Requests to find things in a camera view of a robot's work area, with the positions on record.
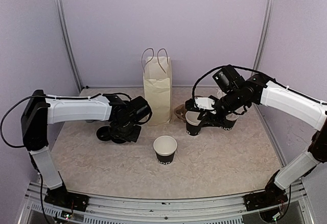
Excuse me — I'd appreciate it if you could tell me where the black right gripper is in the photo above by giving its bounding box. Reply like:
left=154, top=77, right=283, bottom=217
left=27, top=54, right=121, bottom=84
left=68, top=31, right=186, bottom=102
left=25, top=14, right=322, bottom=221
left=198, top=87, right=249, bottom=127

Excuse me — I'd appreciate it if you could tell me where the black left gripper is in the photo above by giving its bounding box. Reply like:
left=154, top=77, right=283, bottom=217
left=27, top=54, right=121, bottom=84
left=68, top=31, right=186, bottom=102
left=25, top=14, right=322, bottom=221
left=111, top=119, right=142, bottom=142

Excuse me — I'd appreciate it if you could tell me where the black plastic cup lid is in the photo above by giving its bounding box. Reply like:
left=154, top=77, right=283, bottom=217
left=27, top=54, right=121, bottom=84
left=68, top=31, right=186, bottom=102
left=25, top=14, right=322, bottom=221
left=96, top=126, right=111, bottom=141

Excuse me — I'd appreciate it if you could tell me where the black paper coffee cup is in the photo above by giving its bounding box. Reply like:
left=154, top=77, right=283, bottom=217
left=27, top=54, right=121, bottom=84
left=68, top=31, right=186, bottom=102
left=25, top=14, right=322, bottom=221
left=153, top=135, right=177, bottom=165

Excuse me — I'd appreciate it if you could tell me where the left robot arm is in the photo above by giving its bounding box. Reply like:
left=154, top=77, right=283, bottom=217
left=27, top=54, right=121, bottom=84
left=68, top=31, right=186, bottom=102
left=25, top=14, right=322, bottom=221
left=21, top=90, right=152, bottom=206

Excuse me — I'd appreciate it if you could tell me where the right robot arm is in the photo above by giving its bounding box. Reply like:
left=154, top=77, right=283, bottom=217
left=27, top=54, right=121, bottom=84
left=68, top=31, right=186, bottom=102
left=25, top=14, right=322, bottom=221
left=185, top=64, right=326, bottom=206

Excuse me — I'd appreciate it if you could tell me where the cream paper takeout bag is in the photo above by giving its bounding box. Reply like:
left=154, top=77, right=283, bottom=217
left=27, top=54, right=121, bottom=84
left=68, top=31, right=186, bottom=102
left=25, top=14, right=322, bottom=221
left=141, top=47, right=172, bottom=126

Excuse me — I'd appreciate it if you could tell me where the brown cardboard cup carrier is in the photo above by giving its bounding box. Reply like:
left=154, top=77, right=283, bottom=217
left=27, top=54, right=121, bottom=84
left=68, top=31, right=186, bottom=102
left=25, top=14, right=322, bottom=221
left=174, top=104, right=187, bottom=122

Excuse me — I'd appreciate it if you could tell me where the black cup holding straws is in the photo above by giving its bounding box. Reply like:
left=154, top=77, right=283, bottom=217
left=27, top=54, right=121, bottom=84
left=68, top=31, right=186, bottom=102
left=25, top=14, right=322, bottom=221
left=220, top=114, right=239, bottom=131

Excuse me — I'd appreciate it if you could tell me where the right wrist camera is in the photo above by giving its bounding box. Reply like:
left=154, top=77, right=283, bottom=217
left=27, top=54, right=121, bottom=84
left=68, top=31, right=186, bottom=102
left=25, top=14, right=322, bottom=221
left=185, top=96, right=215, bottom=112

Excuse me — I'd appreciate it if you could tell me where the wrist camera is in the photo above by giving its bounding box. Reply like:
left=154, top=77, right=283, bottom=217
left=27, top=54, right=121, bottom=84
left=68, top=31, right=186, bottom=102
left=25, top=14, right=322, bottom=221
left=117, top=96, right=153, bottom=126
left=185, top=96, right=215, bottom=112

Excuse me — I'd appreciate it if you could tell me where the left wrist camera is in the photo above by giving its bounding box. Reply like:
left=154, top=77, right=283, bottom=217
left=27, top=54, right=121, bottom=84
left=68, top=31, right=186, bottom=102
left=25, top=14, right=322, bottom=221
left=117, top=96, right=153, bottom=126

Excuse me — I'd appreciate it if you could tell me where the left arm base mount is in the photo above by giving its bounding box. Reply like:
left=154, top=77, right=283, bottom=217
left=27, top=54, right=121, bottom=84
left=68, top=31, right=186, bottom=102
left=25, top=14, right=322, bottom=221
left=44, top=191, right=89, bottom=212

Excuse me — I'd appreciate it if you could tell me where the aluminium front frame rail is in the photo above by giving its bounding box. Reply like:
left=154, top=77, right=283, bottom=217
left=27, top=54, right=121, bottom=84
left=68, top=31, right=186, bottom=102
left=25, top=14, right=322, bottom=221
left=17, top=180, right=320, bottom=224

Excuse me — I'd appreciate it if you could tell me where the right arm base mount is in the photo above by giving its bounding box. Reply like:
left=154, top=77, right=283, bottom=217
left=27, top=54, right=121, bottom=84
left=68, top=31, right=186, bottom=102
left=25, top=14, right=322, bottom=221
left=243, top=191, right=288, bottom=211

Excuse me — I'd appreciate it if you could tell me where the left aluminium frame post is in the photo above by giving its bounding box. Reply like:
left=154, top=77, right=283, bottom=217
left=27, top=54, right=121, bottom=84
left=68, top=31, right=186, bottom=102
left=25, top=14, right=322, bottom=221
left=55, top=0, right=83, bottom=92

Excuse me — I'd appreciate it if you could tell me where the aluminium frame post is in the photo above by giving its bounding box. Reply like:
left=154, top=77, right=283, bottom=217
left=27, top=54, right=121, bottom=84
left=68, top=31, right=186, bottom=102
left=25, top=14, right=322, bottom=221
left=253, top=0, right=274, bottom=70
left=55, top=0, right=83, bottom=92

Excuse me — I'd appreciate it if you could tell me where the right aluminium frame post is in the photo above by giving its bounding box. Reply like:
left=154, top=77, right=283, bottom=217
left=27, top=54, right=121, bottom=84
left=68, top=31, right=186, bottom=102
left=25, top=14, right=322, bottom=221
left=253, top=0, right=274, bottom=70

